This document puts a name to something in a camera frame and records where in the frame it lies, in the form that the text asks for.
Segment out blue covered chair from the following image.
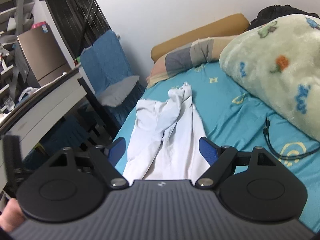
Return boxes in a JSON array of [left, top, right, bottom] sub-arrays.
[[80, 30, 145, 130]]

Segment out white desk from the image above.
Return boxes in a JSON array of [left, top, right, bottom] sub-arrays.
[[0, 66, 88, 160]]

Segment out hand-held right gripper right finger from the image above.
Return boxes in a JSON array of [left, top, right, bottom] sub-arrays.
[[196, 137, 277, 189]]

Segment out clear drinking glass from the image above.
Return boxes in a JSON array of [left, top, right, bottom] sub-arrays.
[[4, 97, 15, 112]]

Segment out white shelf unit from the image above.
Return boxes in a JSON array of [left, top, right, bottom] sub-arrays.
[[0, 0, 35, 105]]

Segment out striped pillow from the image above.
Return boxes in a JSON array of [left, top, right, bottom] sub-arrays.
[[146, 35, 240, 88]]

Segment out bronze refrigerator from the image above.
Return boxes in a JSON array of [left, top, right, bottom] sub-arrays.
[[16, 26, 70, 88]]

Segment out black bag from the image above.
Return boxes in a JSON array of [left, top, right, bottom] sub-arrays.
[[250, 4, 320, 32]]

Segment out tan bolster pillow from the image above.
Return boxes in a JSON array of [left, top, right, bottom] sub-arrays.
[[151, 13, 250, 63]]

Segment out grey cushion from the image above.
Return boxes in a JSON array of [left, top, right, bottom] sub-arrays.
[[99, 76, 140, 107]]

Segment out teal printed bed sheet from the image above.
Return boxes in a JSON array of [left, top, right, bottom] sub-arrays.
[[110, 60, 320, 233]]

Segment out white pants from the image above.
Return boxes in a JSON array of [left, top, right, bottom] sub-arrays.
[[122, 81, 213, 180]]

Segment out white plastic bag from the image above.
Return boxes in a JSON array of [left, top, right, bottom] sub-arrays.
[[19, 87, 40, 100]]

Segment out dark barred window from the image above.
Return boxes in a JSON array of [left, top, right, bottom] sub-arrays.
[[45, 0, 113, 58]]

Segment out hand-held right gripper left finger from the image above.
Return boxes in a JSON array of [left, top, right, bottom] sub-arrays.
[[47, 137, 130, 189]]

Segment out black cable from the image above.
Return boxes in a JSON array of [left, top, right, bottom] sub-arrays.
[[263, 117, 320, 160]]

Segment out person's left hand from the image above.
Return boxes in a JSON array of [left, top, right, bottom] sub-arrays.
[[0, 199, 26, 232]]

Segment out green printed fleece blanket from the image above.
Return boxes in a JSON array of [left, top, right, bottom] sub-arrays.
[[219, 14, 320, 142]]

